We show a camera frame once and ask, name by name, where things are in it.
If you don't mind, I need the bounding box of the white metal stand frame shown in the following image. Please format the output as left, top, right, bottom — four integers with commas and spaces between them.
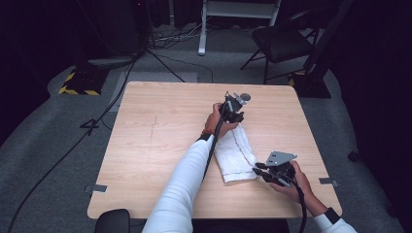
197, 0, 282, 57

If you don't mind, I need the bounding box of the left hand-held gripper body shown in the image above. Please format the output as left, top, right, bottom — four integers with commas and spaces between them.
219, 90, 253, 118

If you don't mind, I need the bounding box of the dark equipment stand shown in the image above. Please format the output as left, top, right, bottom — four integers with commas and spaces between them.
72, 0, 152, 70

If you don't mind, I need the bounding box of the person's dark lap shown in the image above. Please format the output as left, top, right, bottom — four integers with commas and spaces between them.
190, 218, 291, 233

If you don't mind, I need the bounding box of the bundle of floor cables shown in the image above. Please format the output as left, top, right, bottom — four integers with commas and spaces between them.
148, 18, 210, 50

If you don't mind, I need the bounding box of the black yellow striped base plate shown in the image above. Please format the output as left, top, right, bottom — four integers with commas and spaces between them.
287, 71, 332, 99
57, 66, 110, 97

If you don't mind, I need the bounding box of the person's right hand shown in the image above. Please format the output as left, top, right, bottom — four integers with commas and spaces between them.
267, 160, 318, 209

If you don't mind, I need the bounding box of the thin black floor cable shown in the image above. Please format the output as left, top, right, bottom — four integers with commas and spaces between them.
154, 52, 215, 84

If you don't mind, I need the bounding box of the left hand-held gripper black cable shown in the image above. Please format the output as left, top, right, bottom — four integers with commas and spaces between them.
199, 110, 226, 184

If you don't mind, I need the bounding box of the white towel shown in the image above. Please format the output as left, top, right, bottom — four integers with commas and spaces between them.
214, 123, 260, 184

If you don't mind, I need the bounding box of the long black floor cable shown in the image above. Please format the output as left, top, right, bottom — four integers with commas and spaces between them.
6, 57, 139, 233

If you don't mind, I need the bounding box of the black wristband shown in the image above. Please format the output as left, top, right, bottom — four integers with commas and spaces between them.
323, 207, 342, 225

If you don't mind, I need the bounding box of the straight black floor rod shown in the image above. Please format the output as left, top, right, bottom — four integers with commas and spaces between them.
145, 48, 187, 83

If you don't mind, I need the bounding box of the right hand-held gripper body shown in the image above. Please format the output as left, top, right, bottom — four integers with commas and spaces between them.
258, 150, 298, 187

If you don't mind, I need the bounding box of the black folding chair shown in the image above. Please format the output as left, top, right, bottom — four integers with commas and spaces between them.
239, 6, 322, 85

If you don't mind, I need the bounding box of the black slanted stand post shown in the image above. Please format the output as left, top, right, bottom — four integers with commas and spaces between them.
303, 0, 355, 76

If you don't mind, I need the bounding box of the person's left hand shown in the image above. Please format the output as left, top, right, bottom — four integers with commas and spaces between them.
203, 102, 240, 140

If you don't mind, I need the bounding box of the small black floor object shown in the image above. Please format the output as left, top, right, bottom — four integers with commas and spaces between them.
347, 148, 362, 163

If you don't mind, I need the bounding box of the grey tape strip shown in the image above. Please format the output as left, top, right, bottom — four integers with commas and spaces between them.
318, 177, 340, 188
84, 183, 109, 194

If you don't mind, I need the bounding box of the black chair armrest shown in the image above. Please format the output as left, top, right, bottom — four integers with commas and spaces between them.
94, 208, 131, 233

